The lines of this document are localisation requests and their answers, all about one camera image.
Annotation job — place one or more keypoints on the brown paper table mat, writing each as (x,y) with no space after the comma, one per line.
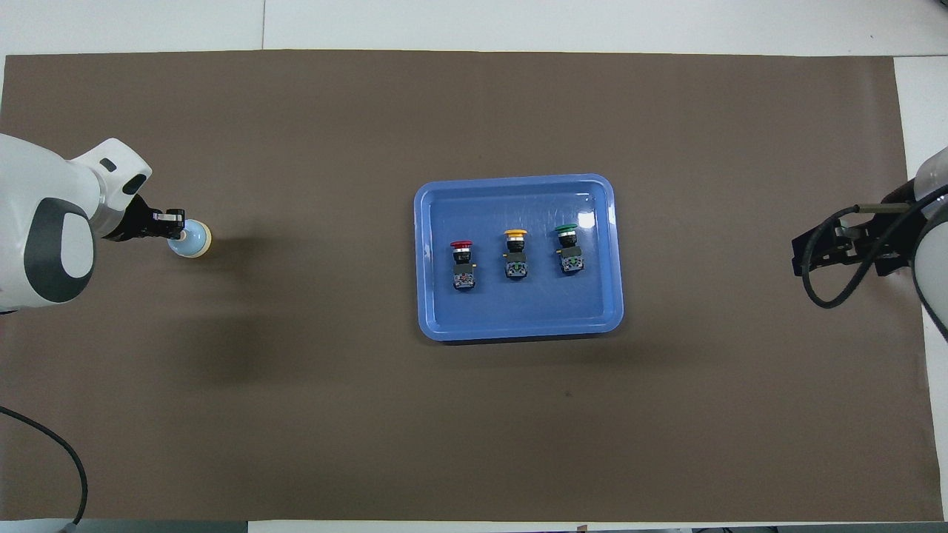
(311,414)

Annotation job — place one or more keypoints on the red mushroom push button switch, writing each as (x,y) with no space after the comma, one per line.
(463,266)

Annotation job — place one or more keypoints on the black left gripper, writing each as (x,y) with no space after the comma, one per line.
(132,222)

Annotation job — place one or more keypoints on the blue plastic tray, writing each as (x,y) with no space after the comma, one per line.
(518,311)

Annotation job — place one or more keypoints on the light blue service bell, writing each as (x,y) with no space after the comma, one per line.
(196,240)

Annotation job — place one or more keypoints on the green mushroom push button switch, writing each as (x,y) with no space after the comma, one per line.
(569,255)

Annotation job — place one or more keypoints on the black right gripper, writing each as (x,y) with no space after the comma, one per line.
(885,237)

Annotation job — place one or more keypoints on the yellow mushroom push button switch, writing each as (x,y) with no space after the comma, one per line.
(515,259)

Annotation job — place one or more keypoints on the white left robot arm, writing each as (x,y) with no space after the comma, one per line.
(37,222)

